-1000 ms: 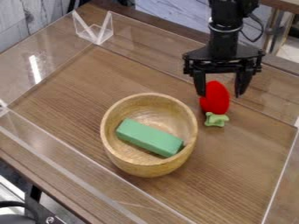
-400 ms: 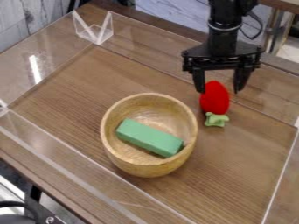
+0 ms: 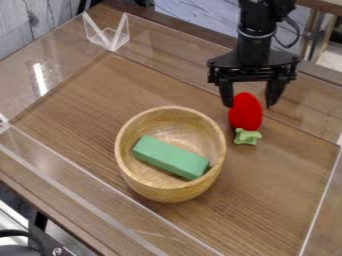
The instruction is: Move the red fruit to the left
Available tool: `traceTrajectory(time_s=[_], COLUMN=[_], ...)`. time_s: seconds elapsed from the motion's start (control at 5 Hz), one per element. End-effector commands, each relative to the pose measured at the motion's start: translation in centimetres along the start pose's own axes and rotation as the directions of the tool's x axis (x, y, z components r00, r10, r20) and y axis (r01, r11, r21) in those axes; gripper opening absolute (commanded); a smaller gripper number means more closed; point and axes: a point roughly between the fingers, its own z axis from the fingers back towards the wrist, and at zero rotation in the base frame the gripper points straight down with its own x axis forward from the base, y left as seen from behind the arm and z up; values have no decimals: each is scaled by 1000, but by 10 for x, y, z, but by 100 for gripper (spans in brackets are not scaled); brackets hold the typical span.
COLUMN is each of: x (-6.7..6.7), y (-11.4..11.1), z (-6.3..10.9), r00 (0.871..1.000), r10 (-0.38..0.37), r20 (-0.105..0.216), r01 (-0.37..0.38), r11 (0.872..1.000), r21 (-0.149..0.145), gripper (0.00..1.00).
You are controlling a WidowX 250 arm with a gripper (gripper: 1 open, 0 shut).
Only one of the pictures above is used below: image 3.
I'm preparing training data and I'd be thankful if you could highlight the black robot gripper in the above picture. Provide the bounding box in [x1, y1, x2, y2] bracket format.
[208, 50, 301, 108]

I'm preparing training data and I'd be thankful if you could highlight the green rectangular block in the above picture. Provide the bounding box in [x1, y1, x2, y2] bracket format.
[133, 135, 210, 180]

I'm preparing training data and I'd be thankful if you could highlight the red plush strawberry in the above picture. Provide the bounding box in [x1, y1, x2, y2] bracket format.
[229, 92, 264, 146]

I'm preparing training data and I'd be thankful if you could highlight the clear acrylic corner bracket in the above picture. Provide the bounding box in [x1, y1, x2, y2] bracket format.
[82, 12, 130, 52]

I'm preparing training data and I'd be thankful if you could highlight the wooden background furniture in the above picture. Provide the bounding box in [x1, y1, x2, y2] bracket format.
[290, 0, 342, 62]

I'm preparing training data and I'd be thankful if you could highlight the black table leg frame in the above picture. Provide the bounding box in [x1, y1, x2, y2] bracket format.
[0, 209, 78, 256]

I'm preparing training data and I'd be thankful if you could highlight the wooden bowl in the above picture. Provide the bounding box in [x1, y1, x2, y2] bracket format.
[115, 106, 228, 203]

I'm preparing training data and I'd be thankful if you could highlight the black cable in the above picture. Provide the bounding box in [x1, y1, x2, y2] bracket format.
[273, 14, 302, 49]

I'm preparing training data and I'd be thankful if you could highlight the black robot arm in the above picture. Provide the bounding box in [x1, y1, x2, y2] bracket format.
[208, 0, 301, 108]

